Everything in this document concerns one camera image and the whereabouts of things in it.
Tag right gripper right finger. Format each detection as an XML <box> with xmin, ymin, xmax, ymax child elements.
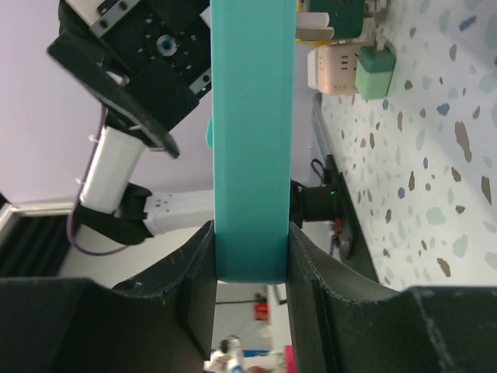
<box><xmin>286</xmin><ymin>226</ymin><xmax>496</xmax><ymax>372</ymax></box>

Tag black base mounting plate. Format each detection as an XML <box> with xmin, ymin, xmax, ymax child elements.
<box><xmin>308</xmin><ymin>155</ymin><xmax>379</xmax><ymax>282</ymax></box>

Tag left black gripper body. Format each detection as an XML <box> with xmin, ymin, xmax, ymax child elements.
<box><xmin>47</xmin><ymin>1</ymin><xmax>211</xmax><ymax>159</ymax></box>

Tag dark green cube socket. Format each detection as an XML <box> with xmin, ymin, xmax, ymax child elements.
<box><xmin>306</xmin><ymin>0</ymin><xmax>365</xmax><ymax>40</ymax></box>

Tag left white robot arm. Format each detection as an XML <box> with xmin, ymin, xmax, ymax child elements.
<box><xmin>47</xmin><ymin>0</ymin><xmax>211</xmax><ymax>246</ymax></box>

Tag white cube plug adapter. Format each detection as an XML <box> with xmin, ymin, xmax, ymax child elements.
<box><xmin>307</xmin><ymin>48</ymin><xmax>318</xmax><ymax>90</ymax></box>

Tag green small charger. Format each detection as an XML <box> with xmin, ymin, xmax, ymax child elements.
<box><xmin>355</xmin><ymin>44</ymin><xmax>396</xmax><ymax>100</ymax></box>

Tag teal power strip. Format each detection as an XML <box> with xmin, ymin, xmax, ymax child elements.
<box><xmin>210</xmin><ymin>1</ymin><xmax>296</xmax><ymax>284</ymax></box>

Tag beige cube plug adapter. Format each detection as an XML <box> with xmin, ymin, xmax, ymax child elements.
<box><xmin>317</xmin><ymin>44</ymin><xmax>362</xmax><ymax>96</ymax></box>

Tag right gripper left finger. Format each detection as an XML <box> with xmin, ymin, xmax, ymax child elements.
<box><xmin>1</xmin><ymin>222</ymin><xmax>217</xmax><ymax>372</ymax></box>

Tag white charger block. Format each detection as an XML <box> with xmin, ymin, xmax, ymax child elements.
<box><xmin>295</xmin><ymin>12</ymin><xmax>335</xmax><ymax>41</ymax></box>

